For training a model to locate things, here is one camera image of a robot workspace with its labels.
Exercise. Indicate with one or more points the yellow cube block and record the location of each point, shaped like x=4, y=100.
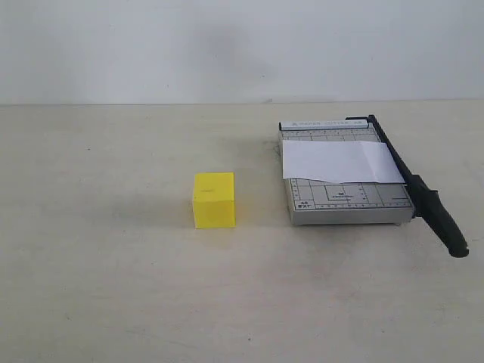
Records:
x=213, y=200

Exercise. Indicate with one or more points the white paper sheet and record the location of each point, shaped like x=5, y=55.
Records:
x=339, y=162

